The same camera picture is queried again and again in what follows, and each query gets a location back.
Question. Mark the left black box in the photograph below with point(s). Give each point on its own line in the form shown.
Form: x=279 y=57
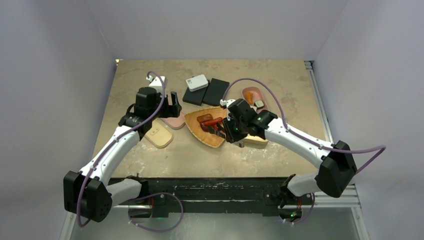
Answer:
x=195 y=97

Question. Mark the right aluminium rail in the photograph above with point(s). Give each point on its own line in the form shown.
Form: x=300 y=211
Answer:
x=318 y=99

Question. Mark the fried chicken piece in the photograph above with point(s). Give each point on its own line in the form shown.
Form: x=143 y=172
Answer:
x=249 y=97

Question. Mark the beige lunch box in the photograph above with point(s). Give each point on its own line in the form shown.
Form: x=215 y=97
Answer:
x=255 y=140

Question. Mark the red sausage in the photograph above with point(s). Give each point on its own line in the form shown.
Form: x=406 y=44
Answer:
x=213 y=123

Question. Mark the beige lunch box lid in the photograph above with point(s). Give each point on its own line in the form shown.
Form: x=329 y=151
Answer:
x=159 y=135

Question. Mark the right black box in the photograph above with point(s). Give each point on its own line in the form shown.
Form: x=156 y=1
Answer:
x=215 y=92

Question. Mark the white small device box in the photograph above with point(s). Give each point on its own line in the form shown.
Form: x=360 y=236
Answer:
x=196 y=83

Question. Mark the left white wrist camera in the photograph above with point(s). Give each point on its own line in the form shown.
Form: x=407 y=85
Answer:
x=157 y=83

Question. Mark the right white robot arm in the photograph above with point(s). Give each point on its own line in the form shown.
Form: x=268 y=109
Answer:
x=335 y=165

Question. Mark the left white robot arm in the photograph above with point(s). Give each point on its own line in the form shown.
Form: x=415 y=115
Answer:
x=87 y=192

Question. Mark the pink lunch box lid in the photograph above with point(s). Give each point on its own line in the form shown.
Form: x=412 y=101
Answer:
x=175 y=123

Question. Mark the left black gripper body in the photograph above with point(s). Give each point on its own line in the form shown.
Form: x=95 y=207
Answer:
x=166 y=111

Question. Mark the woven bamboo basket tray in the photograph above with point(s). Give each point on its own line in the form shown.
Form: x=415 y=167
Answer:
x=194 y=126

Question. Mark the black box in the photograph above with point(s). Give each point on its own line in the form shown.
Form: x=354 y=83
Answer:
x=195 y=97
x=215 y=92

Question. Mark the dark brown meat slice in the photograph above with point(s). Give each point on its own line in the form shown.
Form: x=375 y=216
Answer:
x=204 y=118

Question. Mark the black metal tongs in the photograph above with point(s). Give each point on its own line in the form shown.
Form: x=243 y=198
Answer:
x=218 y=127

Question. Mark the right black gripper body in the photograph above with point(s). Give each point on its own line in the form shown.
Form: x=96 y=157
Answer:
x=235 y=128

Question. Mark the black rice roll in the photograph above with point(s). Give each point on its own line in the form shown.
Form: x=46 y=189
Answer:
x=259 y=104

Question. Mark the pink lunch box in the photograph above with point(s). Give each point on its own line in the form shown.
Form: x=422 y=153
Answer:
x=258 y=95

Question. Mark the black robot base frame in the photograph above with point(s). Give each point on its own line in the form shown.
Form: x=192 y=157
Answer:
x=219 y=195

